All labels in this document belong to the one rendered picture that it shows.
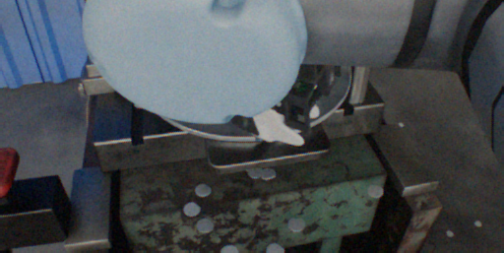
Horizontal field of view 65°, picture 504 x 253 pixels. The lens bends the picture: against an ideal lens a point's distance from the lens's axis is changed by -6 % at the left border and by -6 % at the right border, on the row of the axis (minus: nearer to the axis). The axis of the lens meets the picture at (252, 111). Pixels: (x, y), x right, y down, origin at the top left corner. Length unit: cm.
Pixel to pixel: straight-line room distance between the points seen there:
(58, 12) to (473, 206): 178
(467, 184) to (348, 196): 102
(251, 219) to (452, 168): 115
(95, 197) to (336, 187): 35
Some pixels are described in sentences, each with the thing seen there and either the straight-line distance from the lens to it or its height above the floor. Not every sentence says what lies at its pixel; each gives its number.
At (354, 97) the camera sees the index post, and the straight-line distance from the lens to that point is 66.
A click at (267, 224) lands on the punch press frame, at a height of 57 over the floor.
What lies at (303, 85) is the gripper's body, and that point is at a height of 91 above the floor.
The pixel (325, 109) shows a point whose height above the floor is 78.
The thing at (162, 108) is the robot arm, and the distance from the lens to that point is 15.
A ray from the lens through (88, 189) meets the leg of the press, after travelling 65.
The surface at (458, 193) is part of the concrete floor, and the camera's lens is 160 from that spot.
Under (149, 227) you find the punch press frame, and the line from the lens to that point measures 62.
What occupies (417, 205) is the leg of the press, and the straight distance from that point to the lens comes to 66.
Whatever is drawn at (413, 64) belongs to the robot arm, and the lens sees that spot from 17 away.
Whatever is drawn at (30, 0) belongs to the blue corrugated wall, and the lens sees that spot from 191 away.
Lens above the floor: 111
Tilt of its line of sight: 39 degrees down
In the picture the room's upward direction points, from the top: straight up
